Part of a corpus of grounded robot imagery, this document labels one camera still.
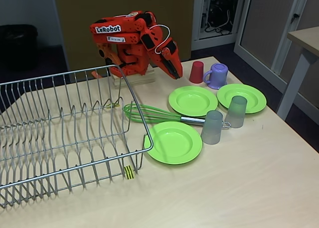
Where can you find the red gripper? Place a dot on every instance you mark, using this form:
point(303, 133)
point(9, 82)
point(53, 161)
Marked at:
point(166, 56)

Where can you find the red plastic cup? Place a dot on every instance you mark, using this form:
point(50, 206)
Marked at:
point(196, 72)

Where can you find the purple plastic mug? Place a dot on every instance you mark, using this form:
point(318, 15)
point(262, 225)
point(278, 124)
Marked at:
point(218, 76)

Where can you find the translucent grey plastic cup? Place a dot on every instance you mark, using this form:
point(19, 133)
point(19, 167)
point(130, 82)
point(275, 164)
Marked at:
point(211, 131)
point(235, 113)

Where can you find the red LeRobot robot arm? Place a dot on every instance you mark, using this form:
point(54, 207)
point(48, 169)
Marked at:
point(119, 37)

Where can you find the wooden base block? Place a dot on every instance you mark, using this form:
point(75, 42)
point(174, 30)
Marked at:
point(147, 76)

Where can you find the green plastic plate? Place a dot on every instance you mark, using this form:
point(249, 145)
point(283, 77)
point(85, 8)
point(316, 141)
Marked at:
point(193, 101)
point(174, 143)
point(251, 96)

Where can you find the orange table clamp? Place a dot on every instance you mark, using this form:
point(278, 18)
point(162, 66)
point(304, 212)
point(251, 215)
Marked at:
point(111, 56)

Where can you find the white office cupboard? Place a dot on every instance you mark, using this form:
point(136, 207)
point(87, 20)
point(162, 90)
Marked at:
point(264, 26)

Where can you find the brown pin board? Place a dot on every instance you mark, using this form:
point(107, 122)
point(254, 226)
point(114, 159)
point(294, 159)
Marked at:
point(69, 14)

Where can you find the black cupboard lock knob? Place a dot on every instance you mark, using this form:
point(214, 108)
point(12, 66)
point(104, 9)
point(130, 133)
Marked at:
point(295, 15)

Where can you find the beige side table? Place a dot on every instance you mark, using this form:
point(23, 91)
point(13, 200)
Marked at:
point(306, 35)

